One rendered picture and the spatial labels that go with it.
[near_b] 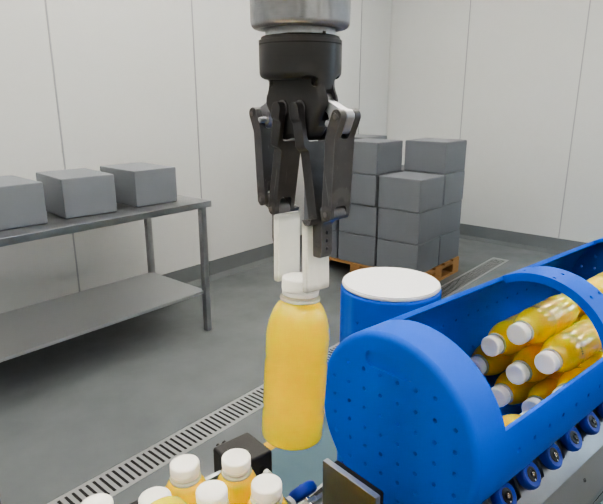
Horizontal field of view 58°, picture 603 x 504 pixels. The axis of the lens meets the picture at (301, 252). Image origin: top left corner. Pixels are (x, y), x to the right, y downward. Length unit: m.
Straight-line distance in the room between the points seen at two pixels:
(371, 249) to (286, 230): 4.12
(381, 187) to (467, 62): 2.32
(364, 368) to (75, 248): 3.47
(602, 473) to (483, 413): 0.53
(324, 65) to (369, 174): 4.09
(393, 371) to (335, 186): 0.36
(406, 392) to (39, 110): 3.46
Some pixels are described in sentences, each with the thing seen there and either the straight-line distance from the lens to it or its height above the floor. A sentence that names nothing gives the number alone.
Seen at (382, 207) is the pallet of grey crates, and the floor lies 0.67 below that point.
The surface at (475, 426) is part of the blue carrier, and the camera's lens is 0.73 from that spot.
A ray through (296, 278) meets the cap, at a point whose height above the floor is 1.37.
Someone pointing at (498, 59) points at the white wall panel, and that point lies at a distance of 6.26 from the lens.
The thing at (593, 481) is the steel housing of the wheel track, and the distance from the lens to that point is 1.21.
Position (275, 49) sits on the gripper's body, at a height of 1.58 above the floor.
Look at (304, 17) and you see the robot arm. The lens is 0.48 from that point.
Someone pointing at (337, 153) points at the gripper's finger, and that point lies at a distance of 0.48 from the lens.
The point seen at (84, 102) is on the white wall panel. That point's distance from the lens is 4.09.
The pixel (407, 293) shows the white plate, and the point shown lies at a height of 1.04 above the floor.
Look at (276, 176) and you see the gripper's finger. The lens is 0.54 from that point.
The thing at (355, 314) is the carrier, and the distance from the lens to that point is 1.50.
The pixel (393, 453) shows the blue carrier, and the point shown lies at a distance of 0.83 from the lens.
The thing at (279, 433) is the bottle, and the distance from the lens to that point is 0.59.
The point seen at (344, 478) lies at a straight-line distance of 0.80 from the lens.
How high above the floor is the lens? 1.54
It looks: 16 degrees down
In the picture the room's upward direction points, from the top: straight up
